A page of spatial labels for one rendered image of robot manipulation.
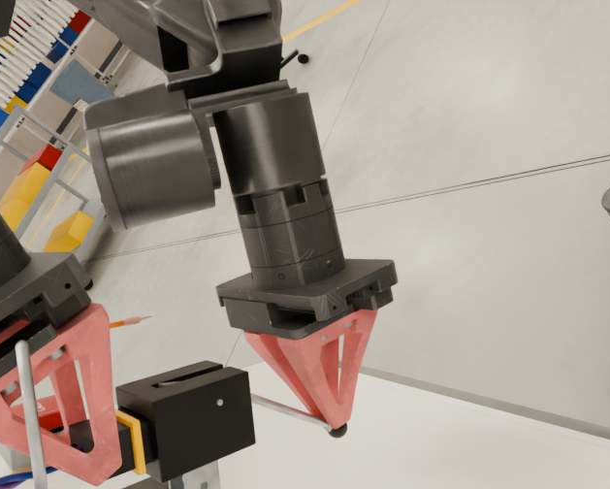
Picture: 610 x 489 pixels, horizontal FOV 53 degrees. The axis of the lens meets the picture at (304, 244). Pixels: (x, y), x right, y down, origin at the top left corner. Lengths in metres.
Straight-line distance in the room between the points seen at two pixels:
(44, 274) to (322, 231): 0.16
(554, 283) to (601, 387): 0.31
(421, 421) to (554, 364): 1.11
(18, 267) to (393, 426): 0.31
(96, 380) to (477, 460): 0.25
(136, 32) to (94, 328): 0.21
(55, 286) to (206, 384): 0.10
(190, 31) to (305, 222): 0.13
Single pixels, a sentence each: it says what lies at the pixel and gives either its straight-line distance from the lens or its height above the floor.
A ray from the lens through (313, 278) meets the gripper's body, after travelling 0.35.
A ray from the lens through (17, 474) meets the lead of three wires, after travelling 0.30.
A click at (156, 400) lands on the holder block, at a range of 0.31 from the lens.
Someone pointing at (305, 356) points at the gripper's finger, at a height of 1.07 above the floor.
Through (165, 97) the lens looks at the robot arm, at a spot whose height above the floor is 1.20.
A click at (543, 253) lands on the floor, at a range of 1.77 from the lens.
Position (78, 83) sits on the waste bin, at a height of 0.47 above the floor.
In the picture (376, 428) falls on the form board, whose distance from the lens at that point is 0.48.
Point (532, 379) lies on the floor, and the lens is 1.59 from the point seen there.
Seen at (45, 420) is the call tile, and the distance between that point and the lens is 0.51.
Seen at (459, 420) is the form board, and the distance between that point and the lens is 0.49.
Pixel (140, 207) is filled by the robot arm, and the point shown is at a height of 1.18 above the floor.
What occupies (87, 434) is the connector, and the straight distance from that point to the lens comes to 0.31.
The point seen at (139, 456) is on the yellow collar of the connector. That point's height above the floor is 1.13.
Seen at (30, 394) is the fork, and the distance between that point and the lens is 0.22.
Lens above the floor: 1.28
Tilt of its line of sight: 31 degrees down
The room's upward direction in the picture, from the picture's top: 51 degrees counter-clockwise
